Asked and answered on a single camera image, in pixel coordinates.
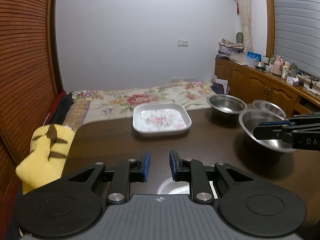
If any beige curtain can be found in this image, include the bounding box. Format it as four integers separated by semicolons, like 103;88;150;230
237;0;253;53

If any grey window blind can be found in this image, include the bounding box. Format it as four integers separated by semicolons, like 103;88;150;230
274;0;320;77

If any small steel bowl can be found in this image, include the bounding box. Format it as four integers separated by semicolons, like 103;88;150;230
252;100;287;119

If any wooden slatted wardrobe door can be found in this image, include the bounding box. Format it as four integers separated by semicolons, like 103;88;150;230
1;0;62;239

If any large steel bowl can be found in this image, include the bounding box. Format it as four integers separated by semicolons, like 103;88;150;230
239;109;295;153

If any white wall switch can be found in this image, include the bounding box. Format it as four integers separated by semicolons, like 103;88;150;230
177;40;189;47

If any floral bed blanket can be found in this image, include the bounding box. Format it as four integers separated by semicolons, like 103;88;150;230
63;82;215;131

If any blue box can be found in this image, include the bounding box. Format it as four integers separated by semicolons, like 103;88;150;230
247;51;261;62

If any large floral square plate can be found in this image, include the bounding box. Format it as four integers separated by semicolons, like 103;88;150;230
157;177;220;198

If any far floral square plate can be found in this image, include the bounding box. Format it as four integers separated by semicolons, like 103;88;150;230
132;103;192;137

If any wooden sideboard cabinet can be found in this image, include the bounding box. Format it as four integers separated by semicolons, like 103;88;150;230
214;57;319;117

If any pink bottle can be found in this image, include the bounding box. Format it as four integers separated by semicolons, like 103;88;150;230
272;55;284;76

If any stack of folded cloths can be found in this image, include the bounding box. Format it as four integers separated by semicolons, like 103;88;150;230
218;38;244;57

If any yellow plush toy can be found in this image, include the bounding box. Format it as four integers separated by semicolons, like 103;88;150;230
16;124;75;194

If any far steel bowl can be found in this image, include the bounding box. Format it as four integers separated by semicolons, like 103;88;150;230
207;94;247;118

